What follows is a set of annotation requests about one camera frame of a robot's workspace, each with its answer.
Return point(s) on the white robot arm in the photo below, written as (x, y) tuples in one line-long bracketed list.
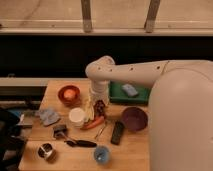
[(180, 108)]

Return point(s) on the red bowl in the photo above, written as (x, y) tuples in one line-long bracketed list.
[(69, 102)]

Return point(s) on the small blue bowl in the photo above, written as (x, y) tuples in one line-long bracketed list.
[(101, 155)]

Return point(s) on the metal cup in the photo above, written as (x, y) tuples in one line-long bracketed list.
[(46, 151)]

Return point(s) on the blue sponge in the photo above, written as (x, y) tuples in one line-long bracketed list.
[(129, 90)]

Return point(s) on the white round container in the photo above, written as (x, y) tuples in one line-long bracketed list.
[(78, 117)]

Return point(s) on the black chair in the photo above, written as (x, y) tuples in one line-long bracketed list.
[(8, 140)]

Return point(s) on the purple bowl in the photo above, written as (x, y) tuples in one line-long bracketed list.
[(134, 119)]

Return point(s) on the dark grape bunch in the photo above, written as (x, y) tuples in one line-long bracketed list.
[(99, 108)]

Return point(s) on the green plastic tray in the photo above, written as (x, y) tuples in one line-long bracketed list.
[(117, 95)]

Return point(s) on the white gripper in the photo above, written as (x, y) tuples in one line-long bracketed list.
[(99, 91)]

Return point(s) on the orange ball in bowl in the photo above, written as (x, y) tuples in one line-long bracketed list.
[(69, 94)]

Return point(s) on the black handled utensil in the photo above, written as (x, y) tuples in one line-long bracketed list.
[(80, 143)]

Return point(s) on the orange carrot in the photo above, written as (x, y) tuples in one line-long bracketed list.
[(97, 121)]

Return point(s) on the blue grey cloth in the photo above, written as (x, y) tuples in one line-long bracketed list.
[(48, 116)]

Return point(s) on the metal spoon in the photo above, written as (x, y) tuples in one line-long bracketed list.
[(101, 130)]

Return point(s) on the black remote control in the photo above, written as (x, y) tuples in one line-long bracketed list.
[(117, 133)]

